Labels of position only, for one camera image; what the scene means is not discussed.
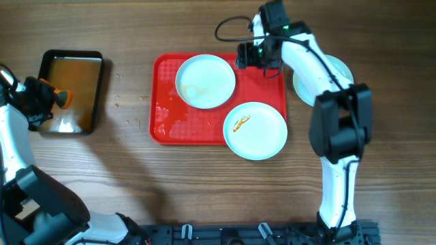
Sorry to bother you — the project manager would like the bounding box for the orange green sponge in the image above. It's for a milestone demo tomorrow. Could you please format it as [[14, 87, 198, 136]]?
[[37, 78, 73, 110]]

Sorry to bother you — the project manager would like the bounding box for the light blue plate top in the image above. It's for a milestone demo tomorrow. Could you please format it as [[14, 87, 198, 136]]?
[[175, 54, 236, 110]]

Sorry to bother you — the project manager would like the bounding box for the light blue plate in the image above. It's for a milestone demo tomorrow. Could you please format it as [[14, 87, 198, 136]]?
[[292, 54, 354, 106], [175, 54, 236, 110], [223, 102, 288, 161]]

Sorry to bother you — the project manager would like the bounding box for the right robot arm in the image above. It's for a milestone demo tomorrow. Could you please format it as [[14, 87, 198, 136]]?
[[236, 1, 372, 244]]

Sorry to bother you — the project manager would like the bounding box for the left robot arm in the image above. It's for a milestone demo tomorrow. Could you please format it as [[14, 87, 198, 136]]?
[[1, 65, 152, 244]]

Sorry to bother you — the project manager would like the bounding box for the black water tray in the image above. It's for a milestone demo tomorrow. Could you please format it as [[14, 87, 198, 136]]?
[[35, 50, 104, 134]]

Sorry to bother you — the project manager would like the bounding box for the red plastic tray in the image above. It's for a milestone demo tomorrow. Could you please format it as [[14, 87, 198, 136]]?
[[149, 53, 287, 146]]

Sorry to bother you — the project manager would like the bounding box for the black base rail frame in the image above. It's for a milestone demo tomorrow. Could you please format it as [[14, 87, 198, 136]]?
[[77, 221, 381, 245]]

